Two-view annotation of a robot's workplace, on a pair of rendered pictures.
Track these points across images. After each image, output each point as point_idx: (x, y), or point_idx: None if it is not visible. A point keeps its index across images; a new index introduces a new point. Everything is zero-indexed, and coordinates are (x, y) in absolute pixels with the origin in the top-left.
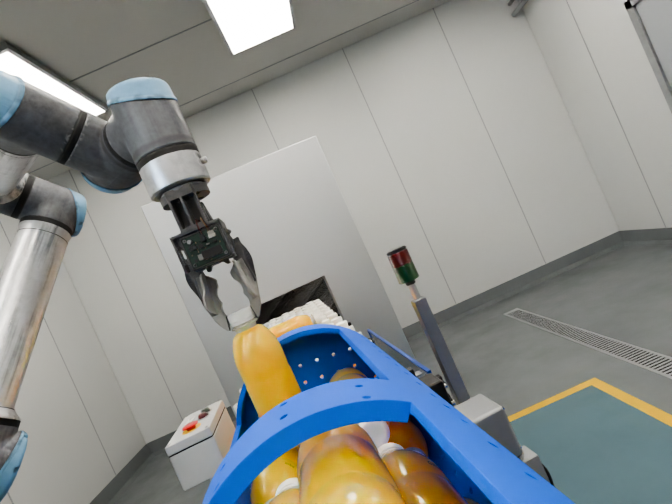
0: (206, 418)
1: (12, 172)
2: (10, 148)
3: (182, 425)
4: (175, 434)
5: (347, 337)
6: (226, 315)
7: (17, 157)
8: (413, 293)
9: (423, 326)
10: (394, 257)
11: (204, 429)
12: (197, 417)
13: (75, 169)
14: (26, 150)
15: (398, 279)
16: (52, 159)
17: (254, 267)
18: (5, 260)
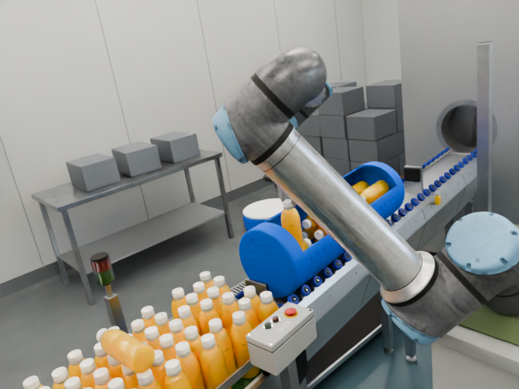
0: (277, 316)
1: (313, 103)
2: (321, 103)
3: (286, 330)
4: (298, 321)
5: (270, 218)
6: (291, 201)
7: (317, 104)
8: (111, 289)
9: (119, 315)
10: (109, 258)
11: (290, 302)
12: (274, 328)
13: (303, 122)
14: (317, 106)
15: (111, 277)
16: (310, 115)
17: (275, 187)
18: (324, 159)
